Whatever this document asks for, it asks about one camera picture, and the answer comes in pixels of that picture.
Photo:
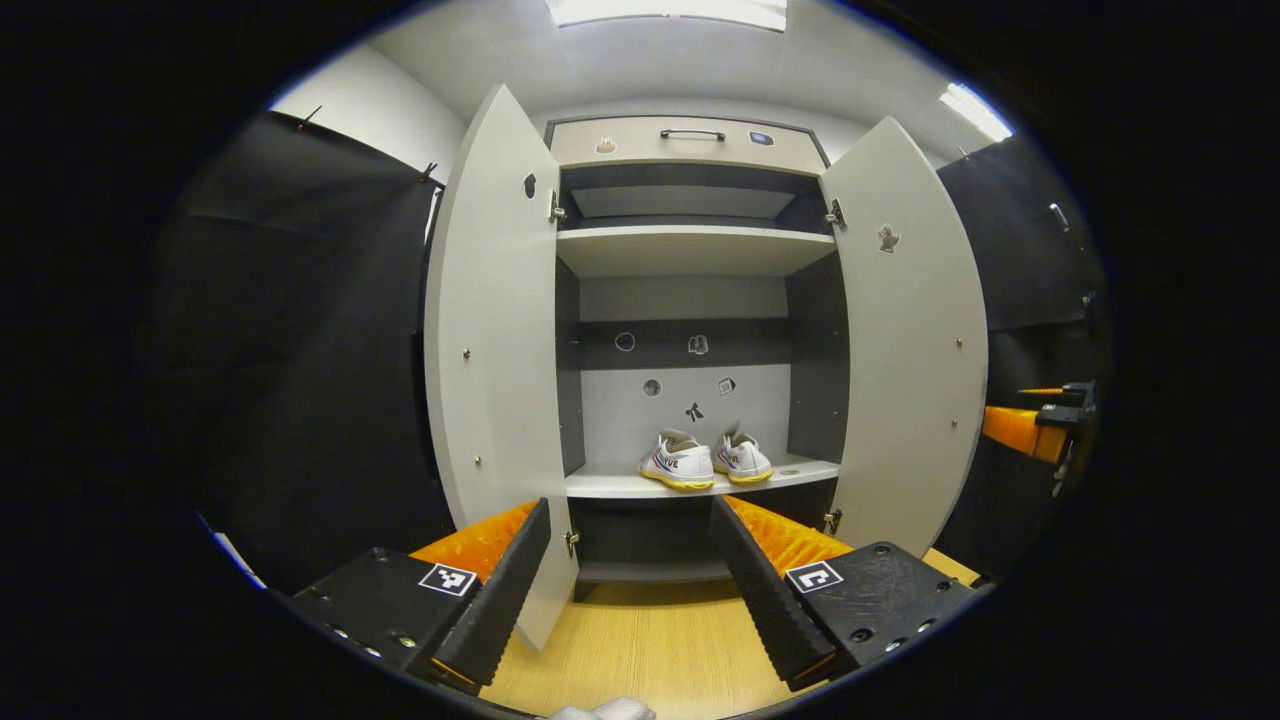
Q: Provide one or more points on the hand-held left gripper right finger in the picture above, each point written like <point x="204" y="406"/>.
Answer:
<point x="765" y="590"/>

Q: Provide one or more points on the grey cabinet drawer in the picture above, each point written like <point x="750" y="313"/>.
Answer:
<point x="690" y="155"/>

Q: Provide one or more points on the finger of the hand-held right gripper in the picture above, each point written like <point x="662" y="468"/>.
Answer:
<point x="1060" y="415"/>
<point x="1075" y="391"/>

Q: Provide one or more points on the white shoe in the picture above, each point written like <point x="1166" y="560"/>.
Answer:
<point x="680" y="462"/>
<point x="745" y="458"/>

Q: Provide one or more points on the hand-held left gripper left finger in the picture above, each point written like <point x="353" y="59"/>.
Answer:
<point x="500" y="590"/>

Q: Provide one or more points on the grey cabinet door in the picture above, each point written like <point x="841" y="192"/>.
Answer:
<point x="490" y="350"/>
<point x="910" y="350"/>

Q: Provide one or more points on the grey shoe cabinet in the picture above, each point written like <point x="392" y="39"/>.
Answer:
<point x="690" y="250"/>

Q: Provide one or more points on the ceiling light panel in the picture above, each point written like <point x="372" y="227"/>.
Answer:
<point x="975" y="110"/>
<point x="670" y="12"/>

